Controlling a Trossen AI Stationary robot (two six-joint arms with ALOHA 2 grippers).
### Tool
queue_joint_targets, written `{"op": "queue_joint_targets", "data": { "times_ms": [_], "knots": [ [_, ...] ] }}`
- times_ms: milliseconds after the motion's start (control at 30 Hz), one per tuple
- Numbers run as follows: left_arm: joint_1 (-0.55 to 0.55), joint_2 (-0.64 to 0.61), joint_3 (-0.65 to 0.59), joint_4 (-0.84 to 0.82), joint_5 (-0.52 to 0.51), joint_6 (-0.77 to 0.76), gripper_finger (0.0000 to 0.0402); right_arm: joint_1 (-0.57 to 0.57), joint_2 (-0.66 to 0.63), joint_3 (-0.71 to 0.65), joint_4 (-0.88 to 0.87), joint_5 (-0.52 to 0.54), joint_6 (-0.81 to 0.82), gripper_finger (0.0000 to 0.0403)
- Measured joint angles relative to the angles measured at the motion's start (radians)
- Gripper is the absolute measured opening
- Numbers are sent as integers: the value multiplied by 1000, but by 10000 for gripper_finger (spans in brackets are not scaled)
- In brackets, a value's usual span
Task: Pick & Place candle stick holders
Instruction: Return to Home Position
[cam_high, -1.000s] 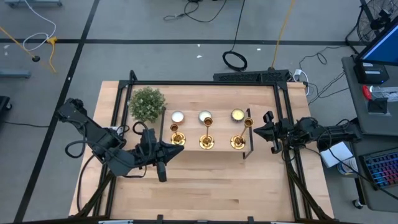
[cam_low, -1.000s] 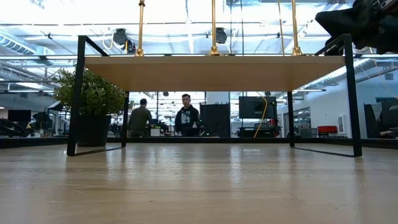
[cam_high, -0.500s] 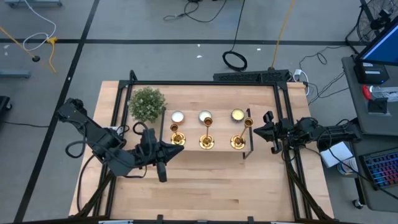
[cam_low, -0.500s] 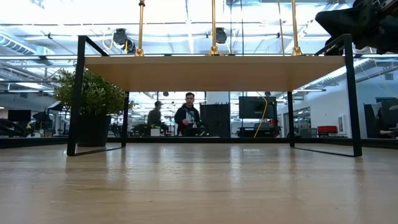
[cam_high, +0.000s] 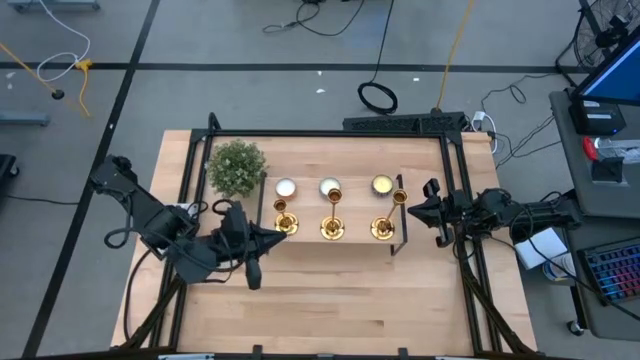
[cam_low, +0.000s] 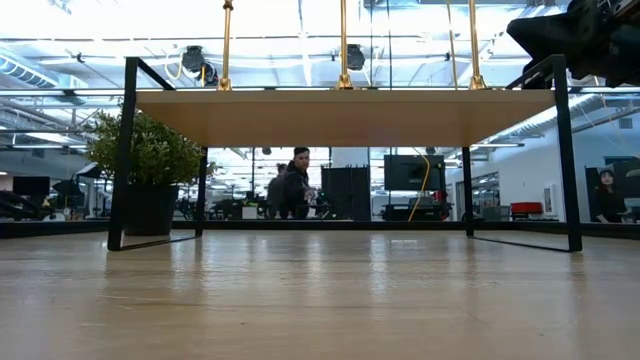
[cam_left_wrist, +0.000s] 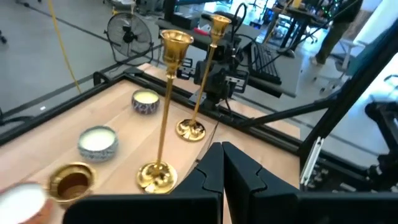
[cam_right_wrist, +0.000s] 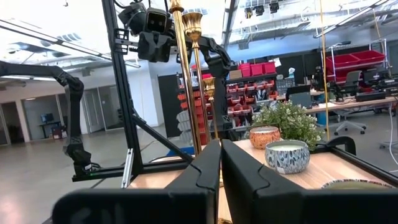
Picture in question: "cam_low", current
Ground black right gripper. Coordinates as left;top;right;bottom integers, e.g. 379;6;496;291
506;0;640;90

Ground medium brass candlestick holder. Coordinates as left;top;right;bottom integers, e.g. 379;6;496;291
465;0;489;92

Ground tall brass candlestick holder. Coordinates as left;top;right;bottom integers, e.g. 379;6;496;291
333;0;356;92

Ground wooden riser shelf black legs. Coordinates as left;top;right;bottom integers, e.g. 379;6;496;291
106;54;584;253

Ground short brass candlestick holder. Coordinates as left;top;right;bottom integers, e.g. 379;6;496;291
216;0;235;92

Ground red seat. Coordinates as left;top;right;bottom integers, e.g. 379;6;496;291
509;200;545;217

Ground person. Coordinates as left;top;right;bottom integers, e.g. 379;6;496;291
592;168;626;224
279;146;320;220
266;162;290;220

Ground black partition panel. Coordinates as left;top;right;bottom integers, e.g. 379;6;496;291
320;165;372;222

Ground green potted plant black pot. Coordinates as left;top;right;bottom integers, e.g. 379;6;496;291
85;108;207;237

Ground black computer monitor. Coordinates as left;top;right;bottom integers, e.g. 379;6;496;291
12;175;51;197

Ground yellow hanging hose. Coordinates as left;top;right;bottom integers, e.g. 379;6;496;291
407;148;432;222

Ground black ceiling cable reel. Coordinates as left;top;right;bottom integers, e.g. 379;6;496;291
346;42;367;72
179;43;220;87

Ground black wall screen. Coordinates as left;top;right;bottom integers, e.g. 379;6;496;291
383;153;447;192

